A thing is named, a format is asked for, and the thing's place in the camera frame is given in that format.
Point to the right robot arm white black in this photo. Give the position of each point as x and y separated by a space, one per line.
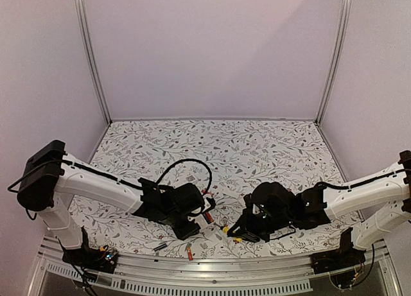
389 188

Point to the long white remote with buttons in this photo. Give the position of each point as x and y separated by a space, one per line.
192 178

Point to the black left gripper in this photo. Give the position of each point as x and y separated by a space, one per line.
185 234

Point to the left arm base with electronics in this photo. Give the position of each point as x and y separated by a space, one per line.
99 259

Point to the aluminium frame post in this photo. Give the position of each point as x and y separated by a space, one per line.
335 60
91 60

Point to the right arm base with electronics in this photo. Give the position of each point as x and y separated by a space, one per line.
344 256

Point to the small white remote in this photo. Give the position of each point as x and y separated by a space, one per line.
210 230

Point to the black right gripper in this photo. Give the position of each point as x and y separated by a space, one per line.
243 233

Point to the floral patterned table mat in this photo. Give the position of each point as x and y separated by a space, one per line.
230 158

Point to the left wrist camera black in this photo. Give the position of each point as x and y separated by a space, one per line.
209 204

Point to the orange AAA battery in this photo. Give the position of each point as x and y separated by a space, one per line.
205 192
189 253

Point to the left aluminium frame post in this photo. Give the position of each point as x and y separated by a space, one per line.
91 60

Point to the red purple batteries in remote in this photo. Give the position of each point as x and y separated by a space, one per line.
207 217

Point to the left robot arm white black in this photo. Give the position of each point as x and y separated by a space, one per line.
52 172

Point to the right aluminium frame post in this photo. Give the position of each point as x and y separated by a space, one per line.
335 60

